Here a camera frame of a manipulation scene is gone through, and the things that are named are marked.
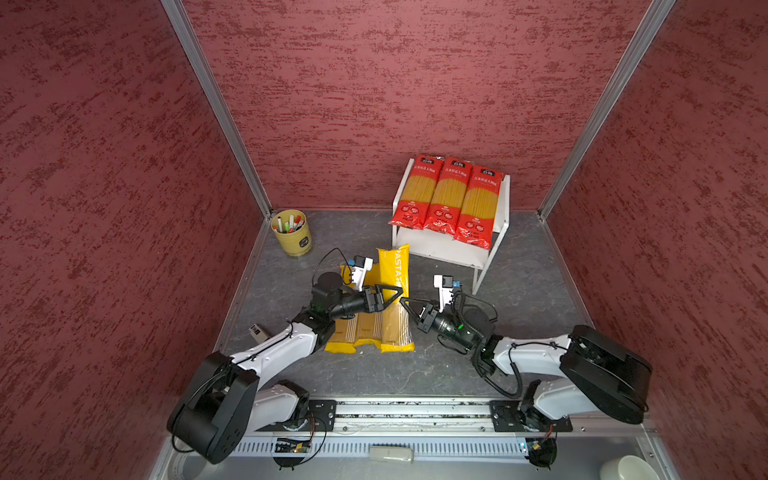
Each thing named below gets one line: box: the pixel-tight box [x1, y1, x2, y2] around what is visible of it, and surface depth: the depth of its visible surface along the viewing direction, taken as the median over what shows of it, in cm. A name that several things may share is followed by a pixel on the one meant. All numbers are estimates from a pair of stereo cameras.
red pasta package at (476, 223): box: [453, 164, 505, 250], surface depth 75 cm
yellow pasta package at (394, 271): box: [377, 244, 416, 353], surface depth 76 cm
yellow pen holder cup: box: [271, 209, 312, 257], surface depth 102 cm
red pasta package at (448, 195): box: [423, 158, 473, 235], surface depth 77 cm
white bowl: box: [599, 455, 660, 480], surface depth 62 cm
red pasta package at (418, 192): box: [388, 155, 445, 230], surface depth 78 cm
